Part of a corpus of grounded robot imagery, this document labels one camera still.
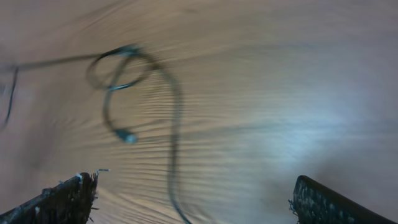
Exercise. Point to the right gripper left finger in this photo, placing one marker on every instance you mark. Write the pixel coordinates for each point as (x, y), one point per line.
(70, 201)

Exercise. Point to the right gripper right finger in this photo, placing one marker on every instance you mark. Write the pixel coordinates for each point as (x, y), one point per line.
(315, 203)

